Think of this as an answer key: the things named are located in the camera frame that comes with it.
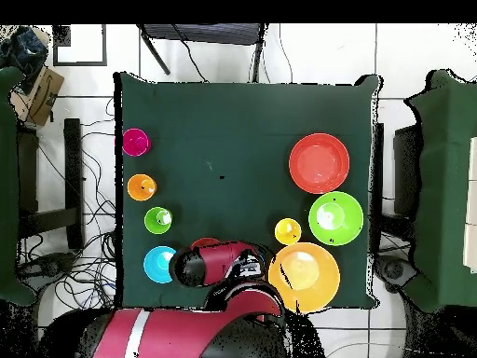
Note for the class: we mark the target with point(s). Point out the grey base foot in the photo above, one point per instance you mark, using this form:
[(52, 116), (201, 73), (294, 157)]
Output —
[(50, 265), (395, 270)]

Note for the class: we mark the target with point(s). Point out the green bowl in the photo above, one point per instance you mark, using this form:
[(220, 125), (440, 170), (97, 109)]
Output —
[(335, 218)]

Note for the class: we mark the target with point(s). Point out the large yellow bowl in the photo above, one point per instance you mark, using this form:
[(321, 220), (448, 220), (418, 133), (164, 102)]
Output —
[(309, 276)]

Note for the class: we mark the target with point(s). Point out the small orange bowl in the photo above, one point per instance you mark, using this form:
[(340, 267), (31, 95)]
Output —
[(204, 243)]

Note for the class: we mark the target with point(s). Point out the large shallow orange bowl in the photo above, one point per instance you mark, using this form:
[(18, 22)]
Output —
[(319, 163)]

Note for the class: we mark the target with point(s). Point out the cardboard box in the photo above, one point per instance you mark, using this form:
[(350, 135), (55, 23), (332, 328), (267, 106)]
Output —
[(44, 97)]

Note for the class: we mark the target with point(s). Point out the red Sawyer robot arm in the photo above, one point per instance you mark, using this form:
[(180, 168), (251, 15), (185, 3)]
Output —
[(167, 335)]

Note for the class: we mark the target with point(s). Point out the light blue bowl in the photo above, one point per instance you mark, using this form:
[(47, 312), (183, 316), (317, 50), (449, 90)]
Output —
[(156, 264)]

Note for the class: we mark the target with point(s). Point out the green covered side table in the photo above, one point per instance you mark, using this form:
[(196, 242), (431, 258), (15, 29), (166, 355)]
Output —
[(7, 186), (443, 186)]

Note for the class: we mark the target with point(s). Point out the yellow cup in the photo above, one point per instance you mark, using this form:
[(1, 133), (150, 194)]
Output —
[(287, 231)]

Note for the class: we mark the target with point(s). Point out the green cup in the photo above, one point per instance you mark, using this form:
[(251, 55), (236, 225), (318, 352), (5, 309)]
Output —
[(158, 220)]

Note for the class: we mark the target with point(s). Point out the black table stand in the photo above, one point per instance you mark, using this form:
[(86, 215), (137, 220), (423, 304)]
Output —
[(406, 167), (73, 167)]

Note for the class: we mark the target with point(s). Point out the dark blue bag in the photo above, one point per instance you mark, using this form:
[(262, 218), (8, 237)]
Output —
[(24, 50)]

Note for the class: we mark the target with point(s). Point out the pink cup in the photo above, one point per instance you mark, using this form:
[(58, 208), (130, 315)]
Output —
[(136, 142)]

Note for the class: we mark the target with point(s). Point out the orange cup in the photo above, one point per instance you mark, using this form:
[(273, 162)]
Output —
[(141, 187)]

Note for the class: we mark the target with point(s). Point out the white board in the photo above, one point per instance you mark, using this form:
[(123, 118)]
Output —
[(471, 205)]

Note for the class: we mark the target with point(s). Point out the dark green tablecloth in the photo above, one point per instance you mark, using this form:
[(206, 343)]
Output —
[(223, 123)]

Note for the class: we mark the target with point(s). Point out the black square frame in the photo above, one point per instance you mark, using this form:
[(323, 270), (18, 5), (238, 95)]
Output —
[(104, 44)]

